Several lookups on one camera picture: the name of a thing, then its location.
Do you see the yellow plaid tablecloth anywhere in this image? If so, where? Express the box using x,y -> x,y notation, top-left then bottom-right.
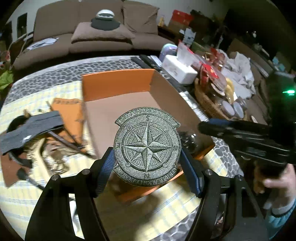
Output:
0,79 -> 228,241

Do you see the green compass plaque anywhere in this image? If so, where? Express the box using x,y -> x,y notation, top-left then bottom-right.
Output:
113,107 -> 182,187

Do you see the orange cardboard box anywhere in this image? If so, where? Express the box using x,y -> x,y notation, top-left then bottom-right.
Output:
81,68 -> 216,204

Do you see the black studded headband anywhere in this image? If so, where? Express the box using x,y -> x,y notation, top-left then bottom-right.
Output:
4,115 -> 32,168

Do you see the black remote control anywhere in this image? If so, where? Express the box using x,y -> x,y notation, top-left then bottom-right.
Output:
131,55 -> 162,72

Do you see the brown sofa cushion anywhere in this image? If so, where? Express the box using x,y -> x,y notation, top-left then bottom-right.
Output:
71,22 -> 135,44

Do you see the brown sofa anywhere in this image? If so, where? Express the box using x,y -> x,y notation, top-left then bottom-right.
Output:
13,1 -> 171,71

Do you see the wicker basket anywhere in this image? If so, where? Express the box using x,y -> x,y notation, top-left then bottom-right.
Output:
194,78 -> 238,121

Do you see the brown leather pouch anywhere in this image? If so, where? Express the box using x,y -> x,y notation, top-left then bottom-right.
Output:
1,154 -> 31,188

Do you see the person right hand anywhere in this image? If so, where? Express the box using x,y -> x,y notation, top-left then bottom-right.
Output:
262,164 -> 295,208

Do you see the clear jar of black beads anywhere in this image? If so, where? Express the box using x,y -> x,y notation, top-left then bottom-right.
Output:
178,130 -> 199,154

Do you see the dark wooden brush pen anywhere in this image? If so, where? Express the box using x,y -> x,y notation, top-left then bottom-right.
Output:
48,131 -> 96,160

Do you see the white tissue box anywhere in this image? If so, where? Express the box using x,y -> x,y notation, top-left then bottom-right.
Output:
162,55 -> 197,85

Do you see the black cushion with white device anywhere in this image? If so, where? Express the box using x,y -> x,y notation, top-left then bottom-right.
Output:
91,9 -> 120,31

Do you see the orange fabric pouch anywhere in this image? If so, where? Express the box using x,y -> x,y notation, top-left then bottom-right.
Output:
51,98 -> 84,144

